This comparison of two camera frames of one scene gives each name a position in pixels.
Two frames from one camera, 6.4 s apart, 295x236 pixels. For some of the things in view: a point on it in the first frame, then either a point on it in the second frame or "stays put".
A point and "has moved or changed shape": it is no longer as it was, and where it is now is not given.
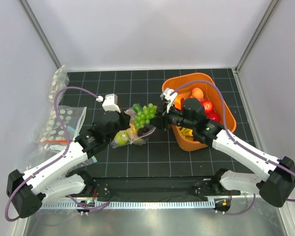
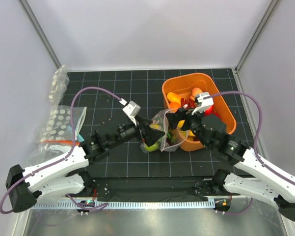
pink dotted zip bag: [132, 135] has moved or changed shape
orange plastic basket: [183, 84] stays put
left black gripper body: [122, 125] to [126, 132]
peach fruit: [198, 93] stays put
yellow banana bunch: [187, 133] stays put
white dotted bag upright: [60, 80] stays put
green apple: [121, 138] has moved or changed shape
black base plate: [168, 187] stays put
